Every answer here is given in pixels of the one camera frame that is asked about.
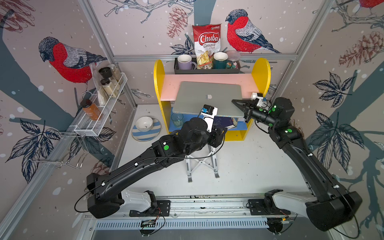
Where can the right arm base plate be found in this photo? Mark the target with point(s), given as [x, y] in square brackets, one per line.
[261, 207]

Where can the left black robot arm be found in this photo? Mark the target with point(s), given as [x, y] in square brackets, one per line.
[106, 197]

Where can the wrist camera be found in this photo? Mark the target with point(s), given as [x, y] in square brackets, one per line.
[261, 101]
[209, 112]

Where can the green mug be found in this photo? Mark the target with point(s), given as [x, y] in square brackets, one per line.
[220, 60]

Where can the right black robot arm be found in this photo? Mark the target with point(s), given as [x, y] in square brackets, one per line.
[331, 204]

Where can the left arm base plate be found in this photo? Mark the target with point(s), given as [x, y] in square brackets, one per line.
[160, 208]

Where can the clear spice jar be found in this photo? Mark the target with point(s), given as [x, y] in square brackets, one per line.
[116, 72]

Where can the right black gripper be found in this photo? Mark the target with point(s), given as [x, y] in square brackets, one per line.
[248, 110]

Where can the orange spice jar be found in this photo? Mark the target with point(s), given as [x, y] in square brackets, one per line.
[90, 109]

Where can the purple mug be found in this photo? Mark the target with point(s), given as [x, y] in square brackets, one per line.
[185, 62]

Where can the green drinking glass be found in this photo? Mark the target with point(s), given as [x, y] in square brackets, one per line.
[177, 119]

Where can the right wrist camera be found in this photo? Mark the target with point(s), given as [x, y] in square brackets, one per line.
[261, 101]

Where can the yellow shelf unit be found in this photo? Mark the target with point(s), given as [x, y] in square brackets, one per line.
[167, 86]

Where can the red chips bag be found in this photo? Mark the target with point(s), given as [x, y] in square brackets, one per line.
[207, 40]

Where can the white bowl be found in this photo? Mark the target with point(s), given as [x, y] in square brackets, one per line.
[144, 124]

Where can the black lid spice jar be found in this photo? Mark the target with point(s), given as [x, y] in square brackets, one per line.
[109, 88]
[107, 73]

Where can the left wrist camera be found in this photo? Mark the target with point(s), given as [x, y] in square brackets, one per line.
[209, 112]

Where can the blue striped plate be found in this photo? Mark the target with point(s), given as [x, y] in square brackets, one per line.
[149, 135]

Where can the wire hook rack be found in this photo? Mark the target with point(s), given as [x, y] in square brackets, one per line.
[71, 152]

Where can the silver laptop stand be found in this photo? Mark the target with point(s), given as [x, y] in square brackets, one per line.
[211, 162]

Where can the black tray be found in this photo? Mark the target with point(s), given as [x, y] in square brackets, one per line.
[197, 71]

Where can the dark blue book stack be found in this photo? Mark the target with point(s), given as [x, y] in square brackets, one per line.
[225, 122]

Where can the silver laptop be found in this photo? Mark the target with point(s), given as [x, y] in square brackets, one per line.
[192, 96]

